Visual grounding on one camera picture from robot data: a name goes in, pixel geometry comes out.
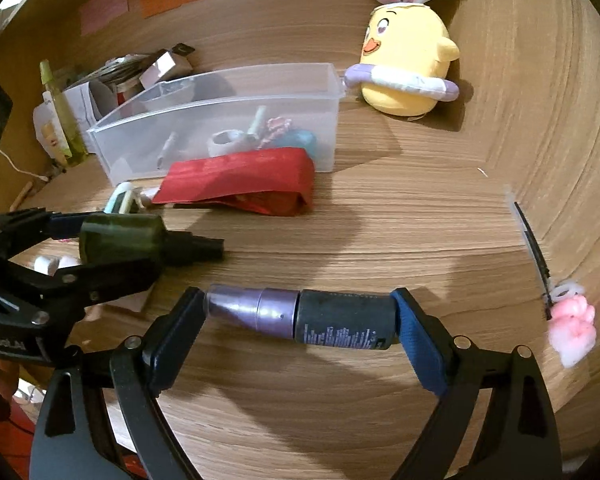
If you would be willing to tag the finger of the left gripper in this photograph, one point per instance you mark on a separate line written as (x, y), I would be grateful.
(20, 230)
(105, 282)

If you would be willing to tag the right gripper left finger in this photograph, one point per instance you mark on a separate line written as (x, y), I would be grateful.
(73, 438)

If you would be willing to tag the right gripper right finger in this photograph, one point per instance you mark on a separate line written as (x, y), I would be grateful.
(518, 438)

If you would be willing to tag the dark green spray bottle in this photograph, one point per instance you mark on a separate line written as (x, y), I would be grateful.
(107, 238)

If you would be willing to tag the mint blue tube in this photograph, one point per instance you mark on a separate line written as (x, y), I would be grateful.
(123, 200)

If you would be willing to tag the white pen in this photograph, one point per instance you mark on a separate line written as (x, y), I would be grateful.
(166, 148)

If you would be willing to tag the purple black cosmetic bottle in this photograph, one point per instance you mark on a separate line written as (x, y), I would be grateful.
(326, 319)

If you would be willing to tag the red paper envelope packet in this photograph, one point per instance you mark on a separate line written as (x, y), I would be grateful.
(277, 182)

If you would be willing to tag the blue washi tape roll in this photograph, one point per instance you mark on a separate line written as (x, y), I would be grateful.
(298, 138)

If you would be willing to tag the pale green tube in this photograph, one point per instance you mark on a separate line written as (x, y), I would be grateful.
(257, 124)

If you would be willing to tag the yellow oil spray bottle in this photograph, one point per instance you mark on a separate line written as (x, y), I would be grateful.
(69, 126)

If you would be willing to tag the white green lotion tube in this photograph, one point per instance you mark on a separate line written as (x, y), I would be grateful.
(53, 133)

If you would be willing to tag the pink paw hair clip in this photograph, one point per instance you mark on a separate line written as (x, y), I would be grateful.
(570, 318)

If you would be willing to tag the white paper boxes stack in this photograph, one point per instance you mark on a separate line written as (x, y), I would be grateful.
(89, 103)

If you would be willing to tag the stack of books papers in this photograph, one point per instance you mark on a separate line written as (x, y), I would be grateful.
(119, 69)

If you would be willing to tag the small pink white box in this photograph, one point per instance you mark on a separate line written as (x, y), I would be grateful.
(167, 65)

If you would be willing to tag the clear plastic storage box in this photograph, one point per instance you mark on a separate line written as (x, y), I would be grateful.
(298, 96)

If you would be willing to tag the pink sticky note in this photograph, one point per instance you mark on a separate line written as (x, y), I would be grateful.
(96, 14)

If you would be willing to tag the yellow chick plush toy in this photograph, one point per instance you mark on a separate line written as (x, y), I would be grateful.
(405, 58)

